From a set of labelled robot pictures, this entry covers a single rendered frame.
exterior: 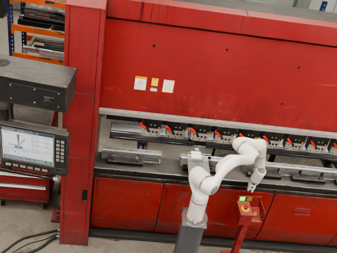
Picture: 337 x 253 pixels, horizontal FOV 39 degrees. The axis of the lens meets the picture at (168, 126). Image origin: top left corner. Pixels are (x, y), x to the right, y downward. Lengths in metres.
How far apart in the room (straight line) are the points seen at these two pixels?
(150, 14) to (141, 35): 0.17
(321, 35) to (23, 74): 2.03
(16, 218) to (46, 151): 1.63
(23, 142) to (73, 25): 0.82
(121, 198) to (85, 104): 1.07
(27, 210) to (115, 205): 0.98
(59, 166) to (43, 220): 1.51
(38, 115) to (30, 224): 1.05
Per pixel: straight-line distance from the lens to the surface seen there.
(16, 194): 4.70
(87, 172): 3.89
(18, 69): 3.11
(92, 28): 3.18
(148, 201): 4.23
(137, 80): 3.58
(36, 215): 4.79
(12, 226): 4.72
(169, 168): 4.06
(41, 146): 3.23
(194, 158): 4.02
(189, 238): 3.59
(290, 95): 3.80
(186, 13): 3.33
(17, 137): 3.25
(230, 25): 3.40
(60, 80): 3.01
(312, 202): 4.48
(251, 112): 3.82
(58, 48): 5.85
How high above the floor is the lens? 3.54
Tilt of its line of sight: 36 degrees down
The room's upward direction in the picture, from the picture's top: 11 degrees clockwise
